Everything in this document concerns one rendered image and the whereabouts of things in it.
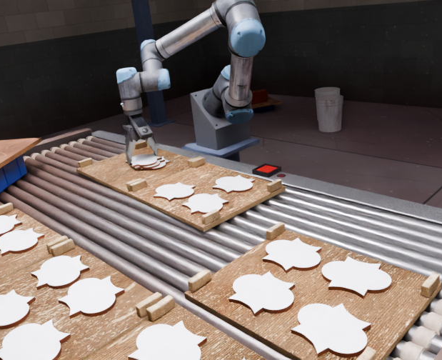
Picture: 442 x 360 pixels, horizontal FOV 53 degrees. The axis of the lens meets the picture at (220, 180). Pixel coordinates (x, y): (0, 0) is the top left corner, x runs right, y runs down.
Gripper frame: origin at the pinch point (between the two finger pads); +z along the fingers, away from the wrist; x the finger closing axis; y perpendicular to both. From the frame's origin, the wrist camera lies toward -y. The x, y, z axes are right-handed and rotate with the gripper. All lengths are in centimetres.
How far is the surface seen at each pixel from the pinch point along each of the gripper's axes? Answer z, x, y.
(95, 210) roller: 4.7, 27.6, -22.6
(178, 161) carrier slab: 2.4, -11.8, -7.1
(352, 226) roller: 4, -24, -86
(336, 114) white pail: 76, -297, 192
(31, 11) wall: -67, -60, 497
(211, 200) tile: 1.5, -1.6, -49.8
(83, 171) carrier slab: 2.4, 20.9, 13.1
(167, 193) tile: 1.5, 6.1, -34.6
